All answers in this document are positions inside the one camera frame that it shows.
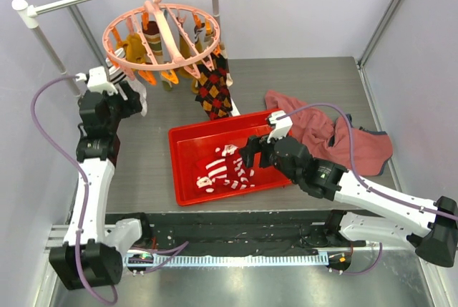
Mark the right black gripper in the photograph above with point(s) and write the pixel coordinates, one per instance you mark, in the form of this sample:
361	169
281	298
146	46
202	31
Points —
251	150

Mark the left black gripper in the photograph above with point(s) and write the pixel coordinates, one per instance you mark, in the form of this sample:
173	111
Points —
130	106

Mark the red white striped sock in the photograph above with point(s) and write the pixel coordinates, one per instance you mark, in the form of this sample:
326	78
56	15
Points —
237	175
213	167

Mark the white black striped sock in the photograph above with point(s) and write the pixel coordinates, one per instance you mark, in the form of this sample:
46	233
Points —
117	76

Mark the red santa sock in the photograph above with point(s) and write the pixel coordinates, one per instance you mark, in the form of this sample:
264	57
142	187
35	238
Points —
204	185

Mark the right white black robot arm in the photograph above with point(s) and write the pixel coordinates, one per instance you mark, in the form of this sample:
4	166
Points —
428	227

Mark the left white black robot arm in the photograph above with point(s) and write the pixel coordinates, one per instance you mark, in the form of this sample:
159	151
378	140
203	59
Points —
90	255

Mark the pink round clip hanger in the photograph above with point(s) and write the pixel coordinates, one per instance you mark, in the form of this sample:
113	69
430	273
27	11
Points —
173	20

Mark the red plastic tray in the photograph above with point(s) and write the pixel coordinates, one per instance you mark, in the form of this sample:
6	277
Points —
193	147

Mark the black argyle sock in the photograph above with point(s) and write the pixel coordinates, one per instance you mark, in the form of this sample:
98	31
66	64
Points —
213	89
219	52

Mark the pink crumpled garment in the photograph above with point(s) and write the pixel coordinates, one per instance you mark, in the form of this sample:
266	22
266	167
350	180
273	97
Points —
328	139

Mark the beige brown striped sock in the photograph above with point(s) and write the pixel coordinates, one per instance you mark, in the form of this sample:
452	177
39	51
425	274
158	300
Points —
152	34

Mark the white clothes rack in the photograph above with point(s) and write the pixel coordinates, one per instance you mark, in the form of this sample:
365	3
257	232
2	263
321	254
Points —
29	15

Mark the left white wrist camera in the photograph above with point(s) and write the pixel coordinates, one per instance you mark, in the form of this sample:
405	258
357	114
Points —
97	80

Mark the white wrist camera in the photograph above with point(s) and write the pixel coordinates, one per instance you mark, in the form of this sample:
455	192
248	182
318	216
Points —
280	124
97	80

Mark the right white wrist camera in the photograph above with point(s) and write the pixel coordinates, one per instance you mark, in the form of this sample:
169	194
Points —
280	124

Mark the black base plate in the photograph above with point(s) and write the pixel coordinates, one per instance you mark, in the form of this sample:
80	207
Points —
232	234

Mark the white slotted cable duct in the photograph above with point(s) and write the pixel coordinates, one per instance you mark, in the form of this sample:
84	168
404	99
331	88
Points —
144	260

